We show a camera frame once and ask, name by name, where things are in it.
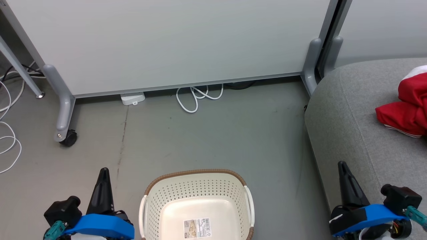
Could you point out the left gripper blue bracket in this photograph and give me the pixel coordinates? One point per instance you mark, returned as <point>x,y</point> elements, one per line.
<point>100,226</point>

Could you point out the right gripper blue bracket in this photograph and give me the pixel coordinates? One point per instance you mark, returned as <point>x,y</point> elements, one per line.
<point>367,216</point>

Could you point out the red garment with striped trim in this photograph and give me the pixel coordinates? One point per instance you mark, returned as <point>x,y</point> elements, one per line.
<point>400,116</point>

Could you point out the cream perforated laundry basket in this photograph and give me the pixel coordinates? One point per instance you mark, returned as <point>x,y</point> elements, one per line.
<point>196,206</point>

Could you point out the grey fabric sofa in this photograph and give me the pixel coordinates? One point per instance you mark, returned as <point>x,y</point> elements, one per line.
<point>353,133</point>

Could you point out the black caster wheel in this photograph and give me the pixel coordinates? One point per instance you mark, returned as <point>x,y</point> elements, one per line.
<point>70,138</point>

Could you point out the grey partition leg with caster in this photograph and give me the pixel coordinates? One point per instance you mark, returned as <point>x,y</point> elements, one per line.
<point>63,106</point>

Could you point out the white power adapter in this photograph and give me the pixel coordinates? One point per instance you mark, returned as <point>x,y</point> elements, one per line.
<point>132,98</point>

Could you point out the grey metal table leg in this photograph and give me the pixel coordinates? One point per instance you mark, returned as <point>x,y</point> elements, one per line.
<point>20,70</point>

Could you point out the black object under partition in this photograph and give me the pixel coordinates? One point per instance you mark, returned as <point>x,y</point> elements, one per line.
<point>238,85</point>

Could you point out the narrow white partition panel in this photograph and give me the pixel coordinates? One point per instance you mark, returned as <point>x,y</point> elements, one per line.
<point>383,30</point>

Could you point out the wide white partition panel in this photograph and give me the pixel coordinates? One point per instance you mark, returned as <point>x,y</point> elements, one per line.
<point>166,43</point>

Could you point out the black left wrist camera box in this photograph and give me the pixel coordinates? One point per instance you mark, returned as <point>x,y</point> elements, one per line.
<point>61,211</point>

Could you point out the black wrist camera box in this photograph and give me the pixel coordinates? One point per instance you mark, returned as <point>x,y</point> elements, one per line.
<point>61,211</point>
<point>402,200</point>

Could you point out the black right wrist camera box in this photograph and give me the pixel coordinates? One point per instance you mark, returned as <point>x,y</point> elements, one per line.
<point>402,200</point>

